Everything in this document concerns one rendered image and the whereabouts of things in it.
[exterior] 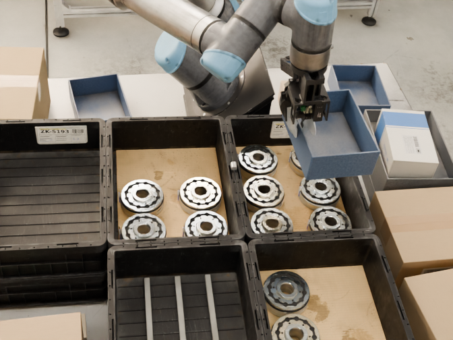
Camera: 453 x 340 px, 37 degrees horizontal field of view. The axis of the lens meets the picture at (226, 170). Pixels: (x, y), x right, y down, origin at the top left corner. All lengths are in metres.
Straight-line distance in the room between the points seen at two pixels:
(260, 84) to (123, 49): 1.70
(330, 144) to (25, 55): 0.92
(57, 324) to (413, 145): 1.01
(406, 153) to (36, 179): 0.94
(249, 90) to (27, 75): 0.60
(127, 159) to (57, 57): 1.75
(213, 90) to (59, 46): 1.73
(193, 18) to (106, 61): 2.13
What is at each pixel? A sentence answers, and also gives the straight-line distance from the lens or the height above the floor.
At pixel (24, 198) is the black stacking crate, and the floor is 0.83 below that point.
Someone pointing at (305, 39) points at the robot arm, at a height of 1.40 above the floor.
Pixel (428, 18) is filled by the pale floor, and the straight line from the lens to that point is 4.11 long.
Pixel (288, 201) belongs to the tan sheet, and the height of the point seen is 0.83.
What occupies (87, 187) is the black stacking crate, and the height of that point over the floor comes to 0.83.
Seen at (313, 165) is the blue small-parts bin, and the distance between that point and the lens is 1.41.
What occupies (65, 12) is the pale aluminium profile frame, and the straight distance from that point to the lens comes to 3.54.
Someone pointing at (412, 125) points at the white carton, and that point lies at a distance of 1.92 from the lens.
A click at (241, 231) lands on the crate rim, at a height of 0.93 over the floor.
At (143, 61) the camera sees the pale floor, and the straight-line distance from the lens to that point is 3.43.
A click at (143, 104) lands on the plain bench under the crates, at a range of 2.13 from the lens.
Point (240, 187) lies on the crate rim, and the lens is 1.59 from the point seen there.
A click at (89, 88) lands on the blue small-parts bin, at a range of 2.15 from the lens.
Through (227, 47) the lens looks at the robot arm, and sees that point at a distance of 1.25.
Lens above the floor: 2.11
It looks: 46 degrees down
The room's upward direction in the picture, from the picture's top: 7 degrees clockwise
